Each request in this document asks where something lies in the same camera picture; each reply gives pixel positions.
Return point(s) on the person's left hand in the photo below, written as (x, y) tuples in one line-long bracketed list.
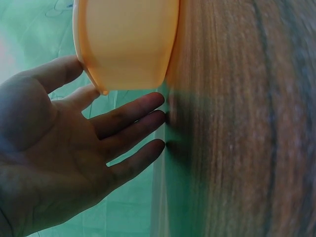
[(49, 153)]

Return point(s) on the person's left thumb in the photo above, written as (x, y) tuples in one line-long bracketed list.
[(54, 72)]

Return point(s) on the orange plastic bowl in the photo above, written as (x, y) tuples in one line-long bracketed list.
[(128, 44)]

